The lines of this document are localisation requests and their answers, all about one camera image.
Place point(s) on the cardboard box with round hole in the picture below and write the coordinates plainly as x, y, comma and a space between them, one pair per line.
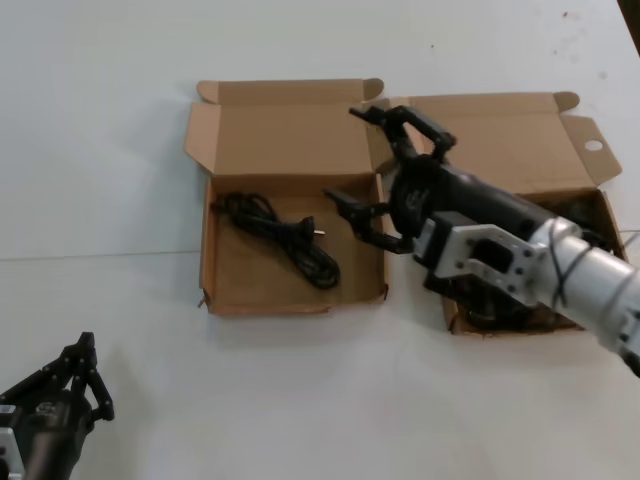
500, 140

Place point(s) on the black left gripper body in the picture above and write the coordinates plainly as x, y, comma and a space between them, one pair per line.
50, 425

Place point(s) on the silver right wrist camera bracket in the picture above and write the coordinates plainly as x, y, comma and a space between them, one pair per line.
520, 270

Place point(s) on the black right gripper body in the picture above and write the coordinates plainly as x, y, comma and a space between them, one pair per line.
450, 190

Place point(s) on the cardboard box with torn edge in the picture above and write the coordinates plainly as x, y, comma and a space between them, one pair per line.
280, 135

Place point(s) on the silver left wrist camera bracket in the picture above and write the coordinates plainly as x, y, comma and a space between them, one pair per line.
7, 452

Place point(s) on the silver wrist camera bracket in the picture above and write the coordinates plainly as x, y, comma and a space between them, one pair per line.
7, 452
520, 270

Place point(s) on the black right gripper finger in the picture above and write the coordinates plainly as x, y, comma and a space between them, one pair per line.
357, 212
392, 125

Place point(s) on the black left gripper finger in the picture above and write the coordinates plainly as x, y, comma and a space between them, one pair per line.
70, 362
105, 407

